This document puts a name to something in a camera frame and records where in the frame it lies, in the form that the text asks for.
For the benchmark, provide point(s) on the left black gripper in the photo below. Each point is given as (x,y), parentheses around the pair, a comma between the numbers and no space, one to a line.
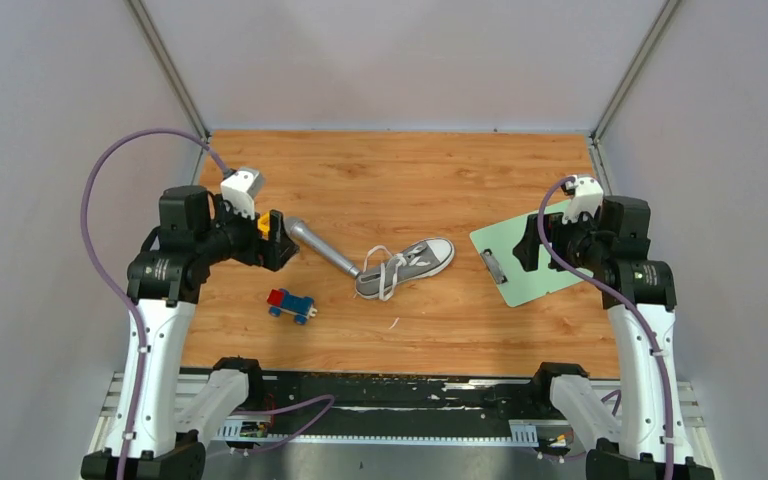
(274,252)

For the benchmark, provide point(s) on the silver microphone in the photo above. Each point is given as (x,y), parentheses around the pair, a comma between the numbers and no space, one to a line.
(301,233)

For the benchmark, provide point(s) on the blue red toy car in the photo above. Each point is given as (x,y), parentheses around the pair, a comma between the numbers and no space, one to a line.
(282,302)

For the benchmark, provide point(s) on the grey canvas sneaker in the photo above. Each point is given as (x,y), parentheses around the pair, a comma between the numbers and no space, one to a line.
(440,250)

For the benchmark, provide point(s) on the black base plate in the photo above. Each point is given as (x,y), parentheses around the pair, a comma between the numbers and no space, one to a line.
(362,407)

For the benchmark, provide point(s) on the yellow toy block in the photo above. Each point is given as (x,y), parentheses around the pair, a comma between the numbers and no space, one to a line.
(264,225)

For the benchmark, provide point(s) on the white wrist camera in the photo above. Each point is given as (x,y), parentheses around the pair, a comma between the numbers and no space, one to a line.
(240,188)
(586,195)

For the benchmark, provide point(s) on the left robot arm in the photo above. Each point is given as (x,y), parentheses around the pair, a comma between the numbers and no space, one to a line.
(197,229)

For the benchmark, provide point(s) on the white shoelace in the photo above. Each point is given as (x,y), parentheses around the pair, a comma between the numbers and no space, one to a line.
(380,282)

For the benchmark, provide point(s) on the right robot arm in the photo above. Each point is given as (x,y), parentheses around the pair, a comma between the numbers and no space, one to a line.
(647,440)

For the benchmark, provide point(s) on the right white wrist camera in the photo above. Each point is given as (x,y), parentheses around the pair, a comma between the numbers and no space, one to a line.
(586,195)

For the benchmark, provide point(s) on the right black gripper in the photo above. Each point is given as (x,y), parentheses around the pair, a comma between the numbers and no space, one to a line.
(527,249)

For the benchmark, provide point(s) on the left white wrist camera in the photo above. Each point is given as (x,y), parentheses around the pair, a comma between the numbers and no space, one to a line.
(240,188)

